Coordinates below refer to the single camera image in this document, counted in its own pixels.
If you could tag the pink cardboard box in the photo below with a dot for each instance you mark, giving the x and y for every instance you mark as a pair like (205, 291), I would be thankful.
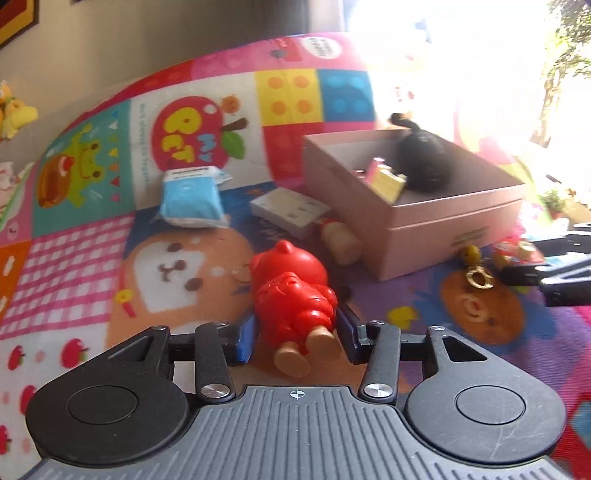
(415, 244)

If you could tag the colourful cartoon play mat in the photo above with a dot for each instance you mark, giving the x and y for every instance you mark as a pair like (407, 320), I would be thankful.
(69, 254)

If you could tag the yellow cheese wedge toy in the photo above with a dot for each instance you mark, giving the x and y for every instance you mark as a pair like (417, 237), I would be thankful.
(385, 182)

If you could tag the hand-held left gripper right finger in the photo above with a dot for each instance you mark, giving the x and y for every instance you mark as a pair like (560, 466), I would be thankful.
(348, 337)

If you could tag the blue tissue pack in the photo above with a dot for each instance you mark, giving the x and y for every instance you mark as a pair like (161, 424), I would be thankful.
(191, 203)

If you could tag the framed red picture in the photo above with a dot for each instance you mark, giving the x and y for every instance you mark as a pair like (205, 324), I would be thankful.
(14, 27)

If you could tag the tall green plant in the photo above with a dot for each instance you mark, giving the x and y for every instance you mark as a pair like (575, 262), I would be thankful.
(570, 60)

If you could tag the white small box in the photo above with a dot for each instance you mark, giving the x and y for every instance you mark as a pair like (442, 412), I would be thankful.
(286, 207)

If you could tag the pink and white cloth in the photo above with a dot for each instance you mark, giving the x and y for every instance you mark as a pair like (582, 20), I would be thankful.
(9, 173)

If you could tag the yellow duck plush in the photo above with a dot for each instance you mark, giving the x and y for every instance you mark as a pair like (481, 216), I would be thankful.
(18, 115)

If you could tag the black plush cat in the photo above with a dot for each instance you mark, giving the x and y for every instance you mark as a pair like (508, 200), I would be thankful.
(422, 157)

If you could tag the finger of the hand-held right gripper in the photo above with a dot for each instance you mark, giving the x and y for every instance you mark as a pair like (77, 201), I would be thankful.
(572, 244)
(563, 288)

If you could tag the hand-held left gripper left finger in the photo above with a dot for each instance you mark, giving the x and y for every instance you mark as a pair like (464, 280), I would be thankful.
(244, 339)

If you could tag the red plastic animal figure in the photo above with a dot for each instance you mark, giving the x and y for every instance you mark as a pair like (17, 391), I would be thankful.
(295, 300)

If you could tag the small potted plant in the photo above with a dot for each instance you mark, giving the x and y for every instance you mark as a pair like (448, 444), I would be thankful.
(553, 203)

